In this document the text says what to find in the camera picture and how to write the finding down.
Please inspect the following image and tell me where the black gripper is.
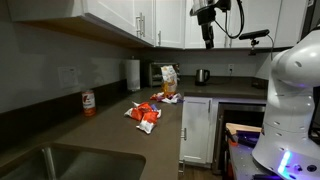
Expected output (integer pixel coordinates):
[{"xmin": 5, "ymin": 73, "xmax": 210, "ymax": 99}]
[{"xmin": 196, "ymin": 7, "xmax": 218, "ymax": 50}]

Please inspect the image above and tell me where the steel electric kettle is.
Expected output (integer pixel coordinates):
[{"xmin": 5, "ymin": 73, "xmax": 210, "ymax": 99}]
[{"xmin": 194, "ymin": 68, "xmax": 211, "ymax": 87}]

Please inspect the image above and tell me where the white upper cabinet door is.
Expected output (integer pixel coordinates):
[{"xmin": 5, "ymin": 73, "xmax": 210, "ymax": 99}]
[
  {"xmin": 154, "ymin": 0, "xmax": 187, "ymax": 50},
  {"xmin": 82, "ymin": 0, "xmax": 140, "ymax": 38},
  {"xmin": 134, "ymin": 0, "xmax": 157, "ymax": 47},
  {"xmin": 229, "ymin": 0, "xmax": 309, "ymax": 49}
]

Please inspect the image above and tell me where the white cabinet door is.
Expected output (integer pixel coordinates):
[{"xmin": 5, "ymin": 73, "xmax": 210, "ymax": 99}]
[
  {"xmin": 154, "ymin": 0, "xmax": 187, "ymax": 50},
  {"xmin": 134, "ymin": 0, "xmax": 157, "ymax": 47},
  {"xmin": 82, "ymin": 0, "xmax": 140, "ymax": 38},
  {"xmin": 179, "ymin": 96, "xmax": 213, "ymax": 166},
  {"xmin": 229, "ymin": 0, "xmax": 309, "ymax": 49}
]

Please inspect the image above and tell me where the trail mix snack bag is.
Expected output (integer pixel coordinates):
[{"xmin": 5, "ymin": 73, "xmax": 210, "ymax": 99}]
[{"xmin": 160, "ymin": 64, "xmax": 179, "ymax": 98}]

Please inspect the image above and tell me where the silver toaster oven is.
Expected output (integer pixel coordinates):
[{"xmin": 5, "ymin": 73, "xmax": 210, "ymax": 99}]
[{"xmin": 147, "ymin": 61, "xmax": 181, "ymax": 88}]

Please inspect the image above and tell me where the purple snack packet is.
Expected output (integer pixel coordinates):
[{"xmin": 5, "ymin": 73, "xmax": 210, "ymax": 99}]
[
  {"xmin": 149, "ymin": 92, "xmax": 165, "ymax": 102},
  {"xmin": 160, "ymin": 94, "xmax": 175, "ymax": 105},
  {"xmin": 171, "ymin": 93, "xmax": 185, "ymax": 104}
]

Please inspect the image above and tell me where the dark dishwasher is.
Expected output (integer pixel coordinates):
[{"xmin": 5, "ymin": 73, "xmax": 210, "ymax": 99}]
[{"xmin": 212, "ymin": 101, "xmax": 268, "ymax": 176}]

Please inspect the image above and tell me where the white paper towel roll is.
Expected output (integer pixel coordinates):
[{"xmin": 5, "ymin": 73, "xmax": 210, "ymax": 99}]
[{"xmin": 125, "ymin": 58, "xmax": 142, "ymax": 92}]

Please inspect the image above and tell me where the white lower cabinet door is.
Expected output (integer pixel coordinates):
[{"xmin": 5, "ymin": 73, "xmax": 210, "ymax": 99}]
[{"xmin": 179, "ymin": 96, "xmax": 213, "ymax": 166}]

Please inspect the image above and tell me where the wooden board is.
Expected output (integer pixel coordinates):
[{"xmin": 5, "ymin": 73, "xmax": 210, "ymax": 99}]
[{"xmin": 225, "ymin": 122, "xmax": 263, "ymax": 135}]

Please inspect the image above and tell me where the grey robot mounting plate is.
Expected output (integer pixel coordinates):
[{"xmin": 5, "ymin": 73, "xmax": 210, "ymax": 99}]
[{"xmin": 227, "ymin": 141, "xmax": 281, "ymax": 180}]

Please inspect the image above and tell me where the red white canister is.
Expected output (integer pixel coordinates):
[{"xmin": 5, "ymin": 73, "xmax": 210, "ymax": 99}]
[{"xmin": 81, "ymin": 89, "xmax": 97, "ymax": 117}]

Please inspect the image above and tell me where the steel kitchen sink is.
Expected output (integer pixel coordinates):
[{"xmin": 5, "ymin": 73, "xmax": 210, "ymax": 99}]
[{"xmin": 0, "ymin": 142, "xmax": 147, "ymax": 180}]

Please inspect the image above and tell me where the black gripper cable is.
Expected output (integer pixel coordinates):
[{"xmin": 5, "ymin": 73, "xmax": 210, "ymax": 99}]
[{"xmin": 213, "ymin": 0, "xmax": 246, "ymax": 40}]

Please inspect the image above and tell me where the black camera on stand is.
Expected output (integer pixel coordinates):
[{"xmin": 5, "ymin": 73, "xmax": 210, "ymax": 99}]
[{"xmin": 238, "ymin": 28, "xmax": 271, "ymax": 56}]

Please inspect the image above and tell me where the silver lower cabinet handle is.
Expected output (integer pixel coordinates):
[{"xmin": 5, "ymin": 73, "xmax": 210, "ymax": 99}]
[{"xmin": 180, "ymin": 127, "xmax": 188, "ymax": 142}]

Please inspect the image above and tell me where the white wall switch plate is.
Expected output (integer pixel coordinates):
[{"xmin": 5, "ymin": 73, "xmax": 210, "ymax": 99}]
[{"xmin": 57, "ymin": 65, "xmax": 80, "ymax": 90}]

